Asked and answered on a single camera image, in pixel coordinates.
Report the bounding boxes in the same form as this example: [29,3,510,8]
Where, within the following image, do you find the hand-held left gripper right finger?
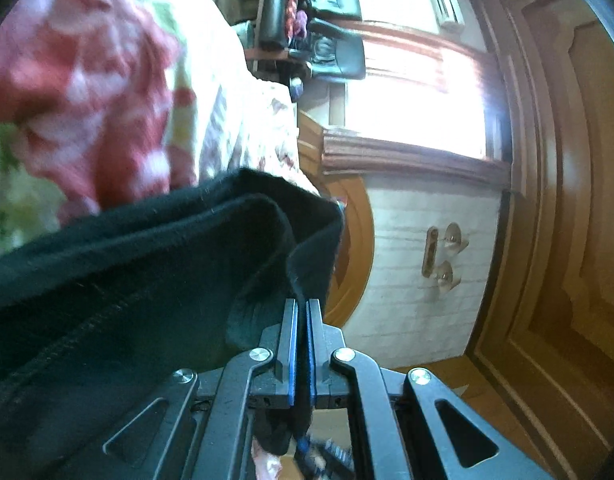
[307,299,552,480]

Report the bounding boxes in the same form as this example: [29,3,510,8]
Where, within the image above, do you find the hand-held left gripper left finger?
[103,299,300,480]

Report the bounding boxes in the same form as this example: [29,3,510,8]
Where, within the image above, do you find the black pants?
[0,167,345,480]

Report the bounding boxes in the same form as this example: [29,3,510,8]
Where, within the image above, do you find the wooden headboard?
[297,110,375,321]

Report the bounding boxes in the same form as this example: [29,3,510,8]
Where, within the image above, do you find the brown curtain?
[357,20,492,111]
[321,129,514,188]

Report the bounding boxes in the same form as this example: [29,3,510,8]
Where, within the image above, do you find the bright window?
[344,45,490,158]

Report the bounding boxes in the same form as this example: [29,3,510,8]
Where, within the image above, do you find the floral bedspread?
[0,0,322,480]

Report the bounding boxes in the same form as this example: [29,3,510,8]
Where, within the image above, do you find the white air conditioner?
[426,0,465,28]

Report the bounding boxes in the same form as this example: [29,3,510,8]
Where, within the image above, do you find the wall lamp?
[421,222,470,293]

